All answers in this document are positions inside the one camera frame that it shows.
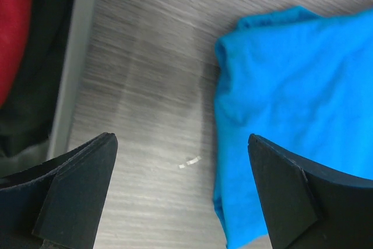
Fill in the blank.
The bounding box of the red t-shirt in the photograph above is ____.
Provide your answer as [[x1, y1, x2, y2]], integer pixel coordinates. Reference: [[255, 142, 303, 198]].
[[1, 0, 32, 104]]

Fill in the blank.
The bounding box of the grey plastic tray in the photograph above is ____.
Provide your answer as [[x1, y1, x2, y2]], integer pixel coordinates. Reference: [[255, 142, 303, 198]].
[[1, 0, 96, 176]]

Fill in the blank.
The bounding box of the black t-shirt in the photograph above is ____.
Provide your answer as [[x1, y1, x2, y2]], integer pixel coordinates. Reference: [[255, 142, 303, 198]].
[[1, 0, 73, 157]]

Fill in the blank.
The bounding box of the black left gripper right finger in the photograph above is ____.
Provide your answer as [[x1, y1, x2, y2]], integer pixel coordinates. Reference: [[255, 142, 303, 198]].
[[248, 134, 372, 248]]

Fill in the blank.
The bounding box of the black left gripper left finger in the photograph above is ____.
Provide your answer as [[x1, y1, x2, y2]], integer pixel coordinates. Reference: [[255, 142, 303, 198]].
[[1, 132, 118, 248]]

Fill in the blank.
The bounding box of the blue t-shirt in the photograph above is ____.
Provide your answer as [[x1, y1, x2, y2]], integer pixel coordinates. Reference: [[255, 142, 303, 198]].
[[213, 6, 372, 248]]

